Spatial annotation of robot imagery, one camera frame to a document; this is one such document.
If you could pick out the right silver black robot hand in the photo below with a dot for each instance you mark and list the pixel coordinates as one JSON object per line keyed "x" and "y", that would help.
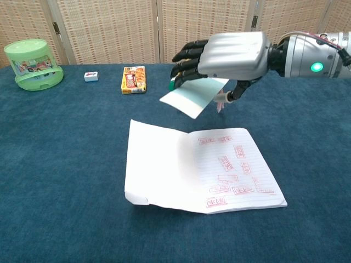
{"x": 233, "y": 54}

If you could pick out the blue bookmark with pink tassel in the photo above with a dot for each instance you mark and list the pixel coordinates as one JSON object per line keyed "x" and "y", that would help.
{"x": 194, "y": 96}

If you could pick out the white notebook with yellow spine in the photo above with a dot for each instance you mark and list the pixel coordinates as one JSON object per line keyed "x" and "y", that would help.
{"x": 164, "y": 164}

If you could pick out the black screen hinge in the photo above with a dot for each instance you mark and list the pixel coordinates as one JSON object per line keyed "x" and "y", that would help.
{"x": 254, "y": 21}
{"x": 56, "y": 28}

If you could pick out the colourful feather shuttlecock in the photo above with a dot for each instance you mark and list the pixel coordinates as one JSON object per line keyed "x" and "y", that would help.
{"x": 171, "y": 86}

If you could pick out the yellow snack box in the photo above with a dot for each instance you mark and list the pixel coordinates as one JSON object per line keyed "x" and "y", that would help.
{"x": 133, "y": 80}

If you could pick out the woven bamboo folding screen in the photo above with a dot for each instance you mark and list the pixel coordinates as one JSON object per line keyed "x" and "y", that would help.
{"x": 109, "y": 30}

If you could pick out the white mahjong tile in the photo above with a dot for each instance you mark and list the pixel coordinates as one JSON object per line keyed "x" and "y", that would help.
{"x": 91, "y": 76}

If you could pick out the blue table cloth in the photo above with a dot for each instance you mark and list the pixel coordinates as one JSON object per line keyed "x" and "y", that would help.
{"x": 68, "y": 164}

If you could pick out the green plastic container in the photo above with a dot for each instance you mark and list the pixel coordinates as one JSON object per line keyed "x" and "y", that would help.
{"x": 33, "y": 65}

